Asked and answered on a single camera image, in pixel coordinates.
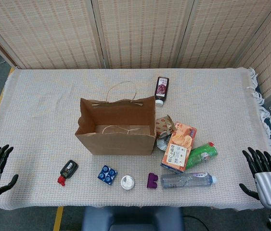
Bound green chip can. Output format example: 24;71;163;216
185;141;219;169

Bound orange blue cookie box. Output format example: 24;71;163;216
160;122;197;174

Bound clear round plastic container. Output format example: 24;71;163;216
120;175;135;191

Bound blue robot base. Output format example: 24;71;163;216
81;206;184;231

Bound bamboo folding screen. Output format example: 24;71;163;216
0;0;271;99

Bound dark object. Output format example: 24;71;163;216
155;76;170;107

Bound snack wrapper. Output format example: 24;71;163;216
155;115;176;139

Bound white woven tablecloth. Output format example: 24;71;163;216
0;66;271;212

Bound black ink bottle red cap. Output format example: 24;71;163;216
57;159;79;186

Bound transparent water bottle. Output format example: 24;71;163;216
160;171;217;189

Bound purple building block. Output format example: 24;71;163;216
146;172;159;189

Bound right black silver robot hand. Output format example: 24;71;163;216
239;146;271;209

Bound blue building block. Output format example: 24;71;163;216
97;165;118;185

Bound dark blue under cloth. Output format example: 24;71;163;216
254;86;271;145

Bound black floor cable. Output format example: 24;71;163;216
183;215;207;231

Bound brown paper bag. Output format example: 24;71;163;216
74;81;157;156

